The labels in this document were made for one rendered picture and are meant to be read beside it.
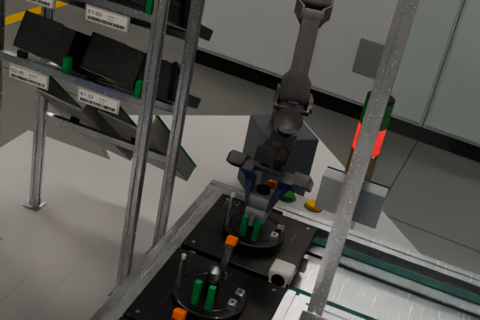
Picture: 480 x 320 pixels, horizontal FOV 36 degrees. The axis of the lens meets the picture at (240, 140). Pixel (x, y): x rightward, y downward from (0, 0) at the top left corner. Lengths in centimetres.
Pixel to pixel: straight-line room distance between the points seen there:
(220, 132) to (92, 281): 83
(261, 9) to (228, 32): 29
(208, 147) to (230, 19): 272
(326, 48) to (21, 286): 334
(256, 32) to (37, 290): 342
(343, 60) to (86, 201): 300
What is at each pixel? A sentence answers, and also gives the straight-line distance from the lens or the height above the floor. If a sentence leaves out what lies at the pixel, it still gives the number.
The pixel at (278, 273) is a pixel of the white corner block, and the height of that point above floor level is 99.
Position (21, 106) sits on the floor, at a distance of 419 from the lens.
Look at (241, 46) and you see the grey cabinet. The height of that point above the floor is 23.
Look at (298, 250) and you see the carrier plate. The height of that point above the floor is 97.
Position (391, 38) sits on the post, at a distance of 121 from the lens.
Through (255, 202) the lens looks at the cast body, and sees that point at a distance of 156.
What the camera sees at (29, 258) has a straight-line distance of 166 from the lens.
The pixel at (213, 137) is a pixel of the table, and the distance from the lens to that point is 223.
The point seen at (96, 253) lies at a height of 86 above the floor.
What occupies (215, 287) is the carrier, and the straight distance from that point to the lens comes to 135.
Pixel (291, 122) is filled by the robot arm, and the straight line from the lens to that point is 148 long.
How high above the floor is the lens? 188
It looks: 27 degrees down
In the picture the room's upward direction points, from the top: 12 degrees clockwise
